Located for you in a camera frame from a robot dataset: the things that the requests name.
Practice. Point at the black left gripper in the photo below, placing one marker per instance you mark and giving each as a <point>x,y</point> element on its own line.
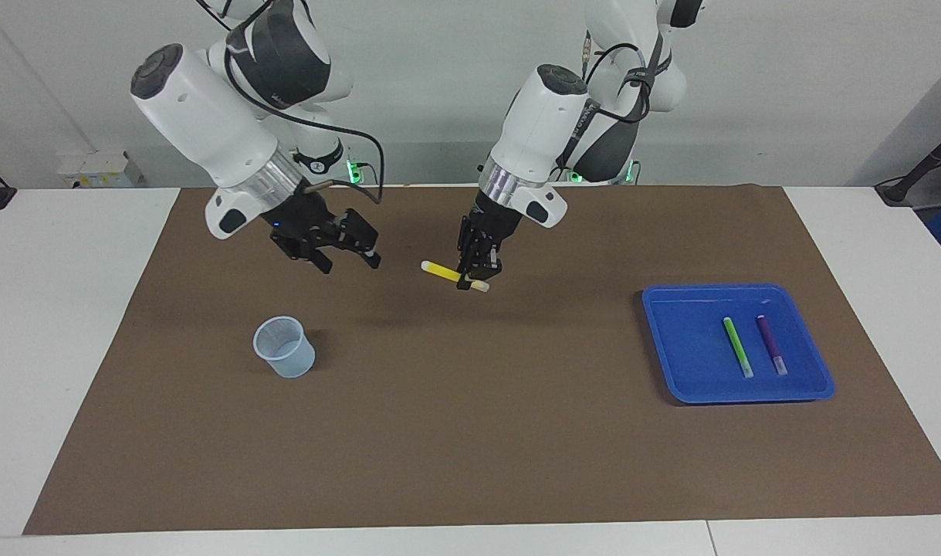
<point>495,224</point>

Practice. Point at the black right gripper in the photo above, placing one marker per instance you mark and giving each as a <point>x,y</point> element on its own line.
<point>304,220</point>

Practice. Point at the yellow pen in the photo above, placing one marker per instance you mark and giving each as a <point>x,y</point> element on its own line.
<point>441,269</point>

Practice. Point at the green pen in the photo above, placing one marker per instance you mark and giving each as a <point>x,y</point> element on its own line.
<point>739,347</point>

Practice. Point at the purple pen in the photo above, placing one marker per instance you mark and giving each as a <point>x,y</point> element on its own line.
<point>771,344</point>

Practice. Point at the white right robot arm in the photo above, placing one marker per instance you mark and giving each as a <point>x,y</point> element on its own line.
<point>208,116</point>

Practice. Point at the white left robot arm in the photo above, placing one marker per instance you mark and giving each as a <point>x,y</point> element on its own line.
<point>539,123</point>

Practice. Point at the blue plastic tray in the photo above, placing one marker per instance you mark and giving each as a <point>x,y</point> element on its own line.
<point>694,347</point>

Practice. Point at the clear plastic cup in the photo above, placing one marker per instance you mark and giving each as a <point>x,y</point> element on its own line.
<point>292,364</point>

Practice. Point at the brown table mat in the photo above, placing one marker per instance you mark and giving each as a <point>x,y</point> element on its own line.
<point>470,425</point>

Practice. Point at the white box with yellow label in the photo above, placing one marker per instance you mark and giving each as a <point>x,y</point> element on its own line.
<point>99,170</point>

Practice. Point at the black stand pole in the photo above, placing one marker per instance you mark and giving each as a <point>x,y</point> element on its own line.
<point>922,166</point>

